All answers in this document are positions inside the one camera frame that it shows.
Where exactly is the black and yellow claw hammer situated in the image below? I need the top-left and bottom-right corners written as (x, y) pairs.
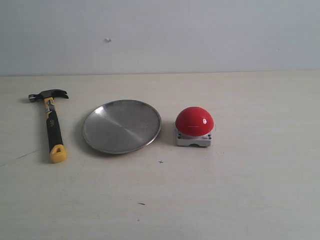
top-left (28, 89), bottom-right (69, 164)

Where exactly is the red dome push button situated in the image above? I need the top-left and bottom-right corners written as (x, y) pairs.
top-left (175, 106), bottom-right (215, 147)

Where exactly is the round steel plate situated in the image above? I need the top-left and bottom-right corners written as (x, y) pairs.
top-left (82, 99), bottom-right (162, 155)

